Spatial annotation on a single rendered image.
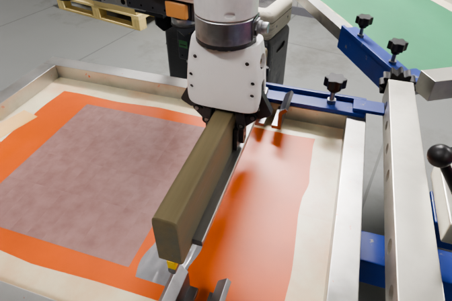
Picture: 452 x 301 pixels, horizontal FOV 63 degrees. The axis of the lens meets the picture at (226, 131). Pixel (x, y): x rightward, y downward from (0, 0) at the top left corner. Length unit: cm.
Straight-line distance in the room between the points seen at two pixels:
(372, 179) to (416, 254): 164
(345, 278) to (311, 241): 9
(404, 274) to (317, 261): 13
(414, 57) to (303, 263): 77
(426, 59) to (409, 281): 79
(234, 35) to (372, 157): 192
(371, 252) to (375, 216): 132
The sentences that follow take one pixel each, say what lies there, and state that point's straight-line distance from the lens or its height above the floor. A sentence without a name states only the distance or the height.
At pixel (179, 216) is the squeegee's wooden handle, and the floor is 113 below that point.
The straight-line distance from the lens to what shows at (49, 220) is 67.
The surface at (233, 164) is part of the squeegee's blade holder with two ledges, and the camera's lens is 53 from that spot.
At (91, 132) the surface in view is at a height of 96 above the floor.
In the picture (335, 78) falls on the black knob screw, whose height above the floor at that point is 106.
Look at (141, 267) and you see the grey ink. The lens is 58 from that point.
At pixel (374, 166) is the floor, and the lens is 223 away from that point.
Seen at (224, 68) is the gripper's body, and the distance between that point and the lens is 46.
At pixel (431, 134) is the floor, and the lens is 262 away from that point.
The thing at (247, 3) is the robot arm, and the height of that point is 130.
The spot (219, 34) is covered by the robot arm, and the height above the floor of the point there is 126.
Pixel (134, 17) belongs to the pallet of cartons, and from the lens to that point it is 371.
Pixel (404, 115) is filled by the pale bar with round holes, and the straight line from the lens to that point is 75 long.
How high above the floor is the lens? 144
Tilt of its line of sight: 39 degrees down
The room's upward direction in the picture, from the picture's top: straight up
